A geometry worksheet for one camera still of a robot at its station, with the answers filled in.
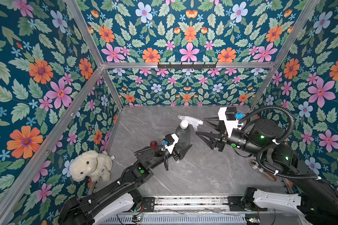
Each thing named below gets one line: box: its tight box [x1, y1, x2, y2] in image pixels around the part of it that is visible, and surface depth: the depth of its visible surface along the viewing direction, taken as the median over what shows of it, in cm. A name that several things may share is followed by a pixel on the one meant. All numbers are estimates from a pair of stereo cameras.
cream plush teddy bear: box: [69, 150, 113, 182], surface depth 75 cm
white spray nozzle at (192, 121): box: [177, 114, 204, 132], surface depth 51 cm
